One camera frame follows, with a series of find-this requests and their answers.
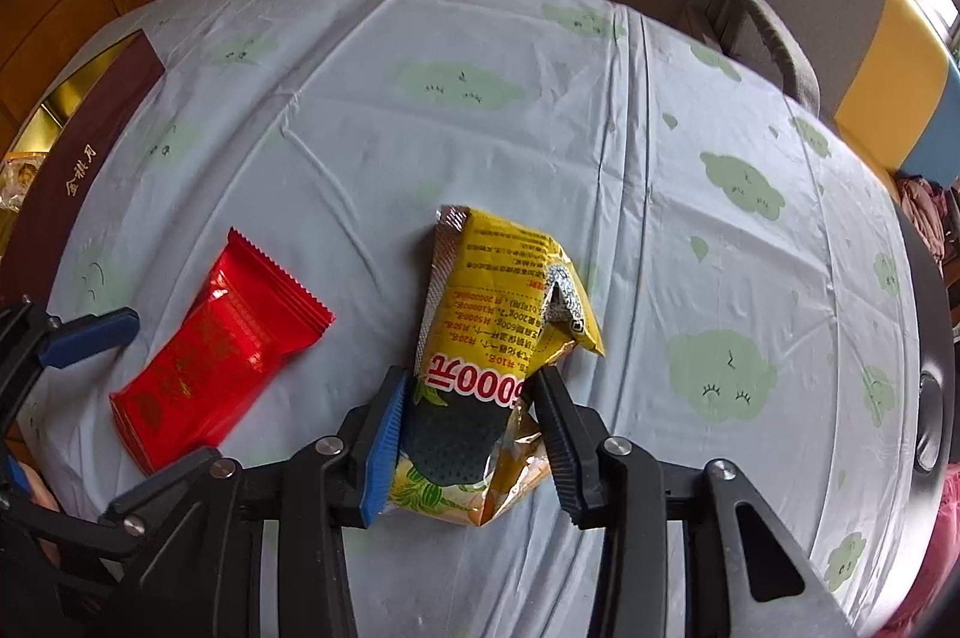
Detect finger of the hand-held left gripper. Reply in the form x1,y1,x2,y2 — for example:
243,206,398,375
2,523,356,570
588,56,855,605
97,447,226,538
0,299,142,378

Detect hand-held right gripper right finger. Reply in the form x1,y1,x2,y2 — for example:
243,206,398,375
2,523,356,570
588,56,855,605
529,364,860,638

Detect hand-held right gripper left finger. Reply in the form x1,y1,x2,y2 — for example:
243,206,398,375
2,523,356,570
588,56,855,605
118,364,412,638

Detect red gold-print snack packet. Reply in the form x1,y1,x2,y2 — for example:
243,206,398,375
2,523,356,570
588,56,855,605
109,225,336,478

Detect gold-lined maroon tin box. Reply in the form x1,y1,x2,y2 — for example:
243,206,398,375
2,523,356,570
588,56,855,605
0,29,167,309

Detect yellow silver-edged snack packet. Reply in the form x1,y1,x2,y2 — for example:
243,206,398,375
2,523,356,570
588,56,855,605
379,204,607,529

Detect pale green-print tablecloth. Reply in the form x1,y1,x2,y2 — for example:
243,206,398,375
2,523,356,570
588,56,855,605
0,0,942,638

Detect dark red cloth pile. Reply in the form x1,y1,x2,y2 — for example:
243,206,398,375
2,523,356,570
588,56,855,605
892,173,960,268

